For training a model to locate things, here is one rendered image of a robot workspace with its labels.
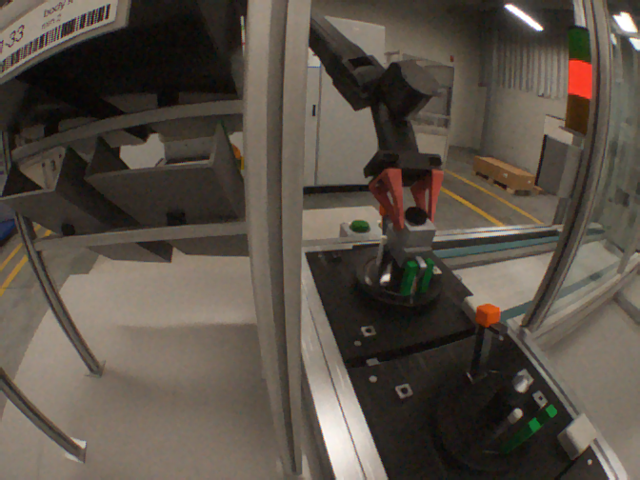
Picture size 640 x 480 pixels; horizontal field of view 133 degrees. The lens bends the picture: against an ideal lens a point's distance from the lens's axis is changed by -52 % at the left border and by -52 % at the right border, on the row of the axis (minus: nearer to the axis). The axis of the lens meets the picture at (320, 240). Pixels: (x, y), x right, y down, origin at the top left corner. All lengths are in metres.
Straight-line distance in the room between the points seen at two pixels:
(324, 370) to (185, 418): 0.22
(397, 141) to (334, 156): 3.18
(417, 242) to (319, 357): 0.19
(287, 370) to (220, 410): 0.27
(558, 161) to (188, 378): 0.59
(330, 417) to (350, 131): 3.43
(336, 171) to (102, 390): 3.45
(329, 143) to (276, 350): 3.41
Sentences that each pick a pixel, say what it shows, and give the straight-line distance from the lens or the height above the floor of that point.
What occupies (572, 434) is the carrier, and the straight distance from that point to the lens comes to 0.38.
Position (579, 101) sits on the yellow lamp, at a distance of 0.42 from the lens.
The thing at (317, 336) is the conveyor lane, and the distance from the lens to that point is 0.38.
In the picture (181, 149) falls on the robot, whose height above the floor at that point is 1.07.
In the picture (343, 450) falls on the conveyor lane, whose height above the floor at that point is 0.96.
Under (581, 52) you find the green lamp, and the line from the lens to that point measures 0.44.
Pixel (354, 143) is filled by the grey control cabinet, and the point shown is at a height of 0.66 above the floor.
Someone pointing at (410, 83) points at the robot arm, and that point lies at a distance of 0.38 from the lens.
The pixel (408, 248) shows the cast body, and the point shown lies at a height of 1.05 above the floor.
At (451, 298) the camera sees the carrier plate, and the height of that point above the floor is 0.97.
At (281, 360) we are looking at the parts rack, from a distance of 0.16.
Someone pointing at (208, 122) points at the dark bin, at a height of 1.21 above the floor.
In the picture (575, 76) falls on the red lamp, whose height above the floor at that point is 1.33.
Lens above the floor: 1.23
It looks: 29 degrees down
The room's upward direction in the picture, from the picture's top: 3 degrees clockwise
